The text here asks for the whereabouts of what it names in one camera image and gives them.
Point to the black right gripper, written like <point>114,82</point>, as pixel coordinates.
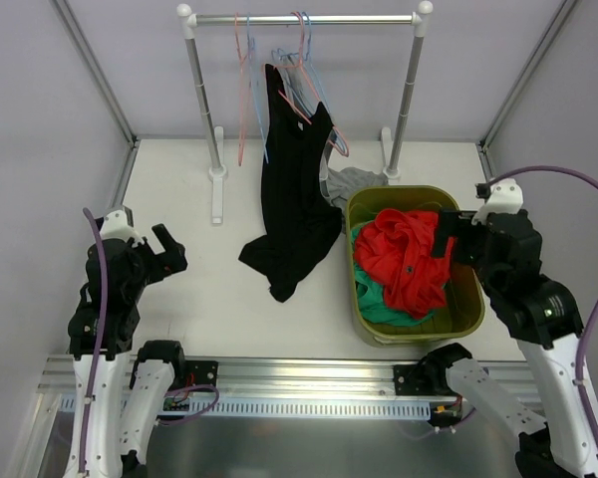
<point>462,239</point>

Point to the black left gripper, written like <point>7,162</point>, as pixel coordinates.
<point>155,262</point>

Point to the red tank top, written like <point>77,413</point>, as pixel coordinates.
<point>395,250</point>

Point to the green tank top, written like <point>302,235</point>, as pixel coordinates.
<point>371,304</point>

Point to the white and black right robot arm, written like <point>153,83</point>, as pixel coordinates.
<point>542,316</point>

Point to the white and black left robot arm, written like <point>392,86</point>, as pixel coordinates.
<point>117,397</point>

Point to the grey tank top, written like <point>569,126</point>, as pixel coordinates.
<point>338,186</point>

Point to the black tank top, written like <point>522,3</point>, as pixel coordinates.
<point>300,225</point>

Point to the olive green plastic basket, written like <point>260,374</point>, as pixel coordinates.
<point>465,308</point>

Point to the silver and white clothes rack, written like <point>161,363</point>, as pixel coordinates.
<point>391,140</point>

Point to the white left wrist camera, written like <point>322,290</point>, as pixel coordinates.
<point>119,224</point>

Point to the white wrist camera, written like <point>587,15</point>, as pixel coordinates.
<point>119,224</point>
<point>503,196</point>

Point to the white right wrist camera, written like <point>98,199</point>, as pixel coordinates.
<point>503,196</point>

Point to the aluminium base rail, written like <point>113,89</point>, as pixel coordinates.
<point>312,378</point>

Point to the white slotted cable duct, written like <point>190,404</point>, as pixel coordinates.
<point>390,409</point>

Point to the aluminium left frame post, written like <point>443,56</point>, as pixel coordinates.
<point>85,51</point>

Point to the aluminium frame post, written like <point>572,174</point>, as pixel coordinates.
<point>85,51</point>
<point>539,52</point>

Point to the aluminium right frame post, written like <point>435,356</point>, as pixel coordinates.
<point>539,52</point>

